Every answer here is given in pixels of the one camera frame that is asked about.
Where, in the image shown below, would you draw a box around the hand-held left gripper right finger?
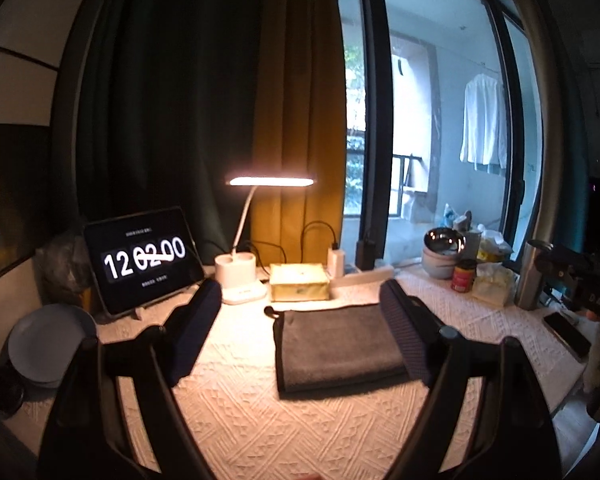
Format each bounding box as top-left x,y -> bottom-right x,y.
379,279 -> 564,480

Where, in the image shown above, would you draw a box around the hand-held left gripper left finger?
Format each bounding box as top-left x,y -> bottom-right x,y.
40,277 -> 223,480

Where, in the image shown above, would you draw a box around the grey towel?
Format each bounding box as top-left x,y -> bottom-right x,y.
264,302 -> 412,394

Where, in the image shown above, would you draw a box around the steel thermos bottle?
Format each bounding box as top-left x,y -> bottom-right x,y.
517,239 -> 554,311

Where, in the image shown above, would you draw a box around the black smartphone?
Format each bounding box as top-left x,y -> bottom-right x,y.
542,311 -> 592,361

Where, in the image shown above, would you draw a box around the white power strip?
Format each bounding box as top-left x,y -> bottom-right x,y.
330,265 -> 397,289

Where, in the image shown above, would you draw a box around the white desk lamp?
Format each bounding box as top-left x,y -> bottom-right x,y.
214,175 -> 317,306

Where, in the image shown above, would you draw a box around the stacked metal bowls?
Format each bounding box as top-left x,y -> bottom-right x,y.
421,249 -> 464,280

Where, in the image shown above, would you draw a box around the red can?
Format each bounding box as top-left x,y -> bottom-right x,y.
451,259 -> 478,294

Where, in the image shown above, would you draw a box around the tablet with clock display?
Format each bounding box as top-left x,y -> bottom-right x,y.
82,205 -> 207,319

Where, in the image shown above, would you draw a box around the white power adapter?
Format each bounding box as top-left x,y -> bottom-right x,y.
327,247 -> 346,279

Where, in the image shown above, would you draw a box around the soft tissue pack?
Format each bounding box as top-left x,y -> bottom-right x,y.
472,265 -> 519,309

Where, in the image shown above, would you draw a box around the steel bowl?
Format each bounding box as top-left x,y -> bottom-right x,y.
424,227 -> 467,257

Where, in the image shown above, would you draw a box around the yellow packet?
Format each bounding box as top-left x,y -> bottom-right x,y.
475,230 -> 515,264

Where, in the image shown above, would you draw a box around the yellow-green tissue box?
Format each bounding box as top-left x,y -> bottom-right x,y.
268,262 -> 331,304

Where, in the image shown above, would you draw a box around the white textured tablecloth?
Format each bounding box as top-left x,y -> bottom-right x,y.
16,260 -> 600,480

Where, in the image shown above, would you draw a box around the white plate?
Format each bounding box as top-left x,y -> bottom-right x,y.
7,303 -> 99,389

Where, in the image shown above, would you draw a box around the dark plastic bag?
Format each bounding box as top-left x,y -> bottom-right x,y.
34,231 -> 95,307

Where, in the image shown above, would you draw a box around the white hanging shirt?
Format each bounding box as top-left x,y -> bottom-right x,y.
458,72 -> 509,177

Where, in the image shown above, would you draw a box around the black round cup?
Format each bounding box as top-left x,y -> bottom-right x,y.
0,364 -> 27,417

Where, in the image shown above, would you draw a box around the dark green curtain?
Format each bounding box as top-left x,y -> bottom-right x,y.
74,0 -> 282,267

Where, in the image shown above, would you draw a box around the mustard yellow curtain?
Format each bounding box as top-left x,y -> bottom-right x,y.
249,0 -> 349,267

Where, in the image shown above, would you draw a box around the black cable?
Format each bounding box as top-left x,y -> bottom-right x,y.
300,220 -> 339,251

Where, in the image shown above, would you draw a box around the black sliding door frame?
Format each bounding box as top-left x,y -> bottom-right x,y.
355,0 -> 528,271

